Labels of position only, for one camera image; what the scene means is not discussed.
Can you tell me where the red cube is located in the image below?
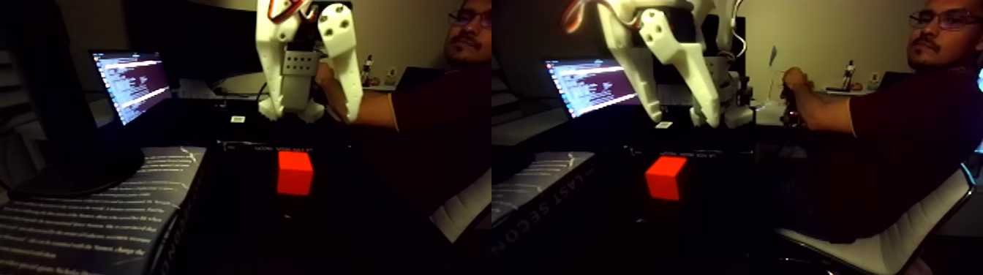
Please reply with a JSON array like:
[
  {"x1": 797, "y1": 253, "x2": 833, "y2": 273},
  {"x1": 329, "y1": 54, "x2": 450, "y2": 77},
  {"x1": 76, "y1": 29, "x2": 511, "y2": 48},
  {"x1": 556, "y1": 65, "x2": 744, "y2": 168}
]
[{"x1": 276, "y1": 150, "x2": 315, "y2": 197}]

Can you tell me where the dark leader arm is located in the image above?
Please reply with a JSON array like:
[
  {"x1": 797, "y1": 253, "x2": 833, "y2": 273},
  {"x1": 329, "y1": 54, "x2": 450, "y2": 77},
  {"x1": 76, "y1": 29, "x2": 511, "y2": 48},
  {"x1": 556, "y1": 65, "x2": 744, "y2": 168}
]
[{"x1": 779, "y1": 84, "x2": 804, "y2": 128}]

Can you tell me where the black computer monitor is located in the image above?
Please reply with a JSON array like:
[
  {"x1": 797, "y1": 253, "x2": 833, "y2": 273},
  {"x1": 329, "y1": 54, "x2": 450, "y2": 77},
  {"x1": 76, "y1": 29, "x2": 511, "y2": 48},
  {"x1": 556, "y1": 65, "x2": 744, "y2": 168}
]
[{"x1": 123, "y1": 0, "x2": 262, "y2": 87}]

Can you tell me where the person's right hand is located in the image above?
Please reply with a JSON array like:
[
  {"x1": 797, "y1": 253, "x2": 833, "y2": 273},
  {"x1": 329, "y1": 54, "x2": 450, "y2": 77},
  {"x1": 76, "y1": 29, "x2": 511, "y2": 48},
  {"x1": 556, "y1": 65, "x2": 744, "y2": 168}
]
[{"x1": 781, "y1": 67, "x2": 810, "y2": 91}]

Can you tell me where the white side table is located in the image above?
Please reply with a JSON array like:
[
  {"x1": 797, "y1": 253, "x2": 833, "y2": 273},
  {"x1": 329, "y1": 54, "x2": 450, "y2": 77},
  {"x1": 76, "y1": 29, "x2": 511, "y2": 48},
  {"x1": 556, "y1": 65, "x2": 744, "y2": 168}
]
[{"x1": 821, "y1": 86, "x2": 878, "y2": 99}]

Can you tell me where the black book with white text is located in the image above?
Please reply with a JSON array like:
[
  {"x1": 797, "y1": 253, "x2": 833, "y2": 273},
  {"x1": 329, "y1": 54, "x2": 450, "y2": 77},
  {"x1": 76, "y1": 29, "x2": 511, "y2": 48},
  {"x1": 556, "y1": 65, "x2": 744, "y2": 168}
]
[{"x1": 0, "y1": 146, "x2": 208, "y2": 275}]

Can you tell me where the black stand with round base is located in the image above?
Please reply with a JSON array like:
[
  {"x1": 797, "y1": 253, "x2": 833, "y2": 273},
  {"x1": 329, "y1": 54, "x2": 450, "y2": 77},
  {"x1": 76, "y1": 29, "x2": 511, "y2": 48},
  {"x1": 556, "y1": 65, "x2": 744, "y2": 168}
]
[{"x1": 0, "y1": 0, "x2": 147, "y2": 203}]

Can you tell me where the laptop with lit screen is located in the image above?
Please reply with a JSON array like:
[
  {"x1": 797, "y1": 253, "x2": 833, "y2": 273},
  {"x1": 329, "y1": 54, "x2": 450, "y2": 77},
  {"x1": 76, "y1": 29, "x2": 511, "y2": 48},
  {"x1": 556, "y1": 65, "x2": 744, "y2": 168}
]
[{"x1": 89, "y1": 50, "x2": 176, "y2": 128}]

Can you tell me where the orange servo cable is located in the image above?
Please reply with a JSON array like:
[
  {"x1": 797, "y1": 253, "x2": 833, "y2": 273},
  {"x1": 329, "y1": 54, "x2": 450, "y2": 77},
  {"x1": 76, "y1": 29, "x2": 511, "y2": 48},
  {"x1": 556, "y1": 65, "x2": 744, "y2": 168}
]
[{"x1": 266, "y1": 0, "x2": 299, "y2": 20}]

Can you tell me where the white chair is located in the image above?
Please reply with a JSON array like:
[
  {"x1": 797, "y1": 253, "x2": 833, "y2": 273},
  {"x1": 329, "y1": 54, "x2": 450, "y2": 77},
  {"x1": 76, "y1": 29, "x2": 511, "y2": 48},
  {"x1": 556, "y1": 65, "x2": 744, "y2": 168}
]
[{"x1": 775, "y1": 165, "x2": 980, "y2": 275}]

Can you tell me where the person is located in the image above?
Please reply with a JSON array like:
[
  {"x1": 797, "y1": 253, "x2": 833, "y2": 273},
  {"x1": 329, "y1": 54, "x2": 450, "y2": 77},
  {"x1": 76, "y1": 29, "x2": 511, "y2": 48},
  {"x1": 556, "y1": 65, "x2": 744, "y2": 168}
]
[{"x1": 794, "y1": 0, "x2": 983, "y2": 243}]

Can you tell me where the black box with white lettering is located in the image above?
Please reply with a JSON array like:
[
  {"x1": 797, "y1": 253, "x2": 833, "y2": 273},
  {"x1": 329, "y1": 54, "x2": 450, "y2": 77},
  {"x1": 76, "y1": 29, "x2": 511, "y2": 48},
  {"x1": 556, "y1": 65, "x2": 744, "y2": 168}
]
[{"x1": 217, "y1": 138, "x2": 362, "y2": 154}]

